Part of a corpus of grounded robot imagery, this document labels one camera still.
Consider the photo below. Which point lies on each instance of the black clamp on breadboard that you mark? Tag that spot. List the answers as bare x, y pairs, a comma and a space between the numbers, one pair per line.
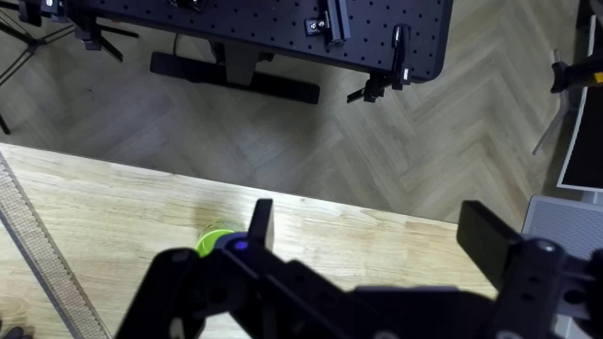
398, 76

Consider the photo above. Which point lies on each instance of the black perforated breadboard table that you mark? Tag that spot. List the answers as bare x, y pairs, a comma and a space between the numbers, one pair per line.
279, 27

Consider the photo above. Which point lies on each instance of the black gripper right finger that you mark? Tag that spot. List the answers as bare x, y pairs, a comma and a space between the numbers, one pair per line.
487, 240

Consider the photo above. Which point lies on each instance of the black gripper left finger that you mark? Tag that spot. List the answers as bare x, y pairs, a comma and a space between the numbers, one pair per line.
260, 231

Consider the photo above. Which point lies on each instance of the metal ruler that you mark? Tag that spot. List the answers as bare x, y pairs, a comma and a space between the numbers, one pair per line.
46, 261

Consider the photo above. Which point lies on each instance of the black table base foot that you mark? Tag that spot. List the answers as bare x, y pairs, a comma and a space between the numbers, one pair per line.
223, 76

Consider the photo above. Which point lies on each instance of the green mug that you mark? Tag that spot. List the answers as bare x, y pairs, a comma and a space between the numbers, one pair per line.
206, 242

